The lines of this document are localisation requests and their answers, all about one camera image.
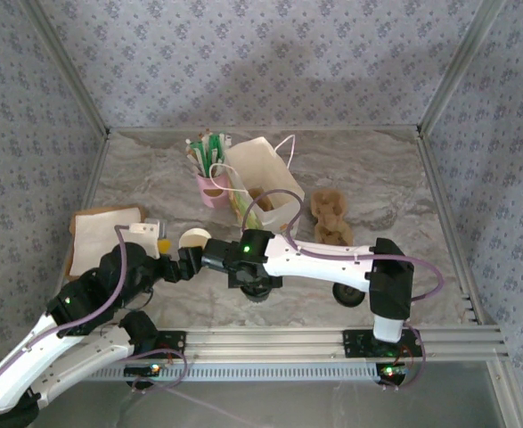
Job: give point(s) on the black paper coffee cup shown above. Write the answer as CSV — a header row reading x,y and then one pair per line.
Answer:
x,y
194,238
257,301

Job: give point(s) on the white paper takeout bag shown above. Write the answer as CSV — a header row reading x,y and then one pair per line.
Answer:
x,y
261,160

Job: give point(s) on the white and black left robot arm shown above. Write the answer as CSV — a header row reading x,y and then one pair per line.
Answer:
x,y
87,363

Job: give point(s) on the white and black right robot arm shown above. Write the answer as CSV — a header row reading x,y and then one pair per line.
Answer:
x,y
323,263

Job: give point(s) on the white paper napkin stack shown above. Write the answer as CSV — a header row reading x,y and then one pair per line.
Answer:
x,y
96,236

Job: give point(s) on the pink holder cup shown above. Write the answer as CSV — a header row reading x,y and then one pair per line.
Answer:
x,y
207,198

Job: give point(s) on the brown sugar stick sachet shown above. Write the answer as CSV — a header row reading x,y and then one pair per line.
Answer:
x,y
192,153

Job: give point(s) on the white stick sachet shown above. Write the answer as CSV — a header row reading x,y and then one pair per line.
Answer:
x,y
227,142

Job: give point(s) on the wooden stir stick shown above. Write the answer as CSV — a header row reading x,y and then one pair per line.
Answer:
x,y
207,133

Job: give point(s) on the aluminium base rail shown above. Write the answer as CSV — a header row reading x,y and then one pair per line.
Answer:
x,y
265,343

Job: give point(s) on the aluminium side rail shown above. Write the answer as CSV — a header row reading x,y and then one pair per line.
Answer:
x,y
431,156
92,178

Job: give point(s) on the aluminium frame post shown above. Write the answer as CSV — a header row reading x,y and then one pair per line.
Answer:
x,y
457,67
71,67

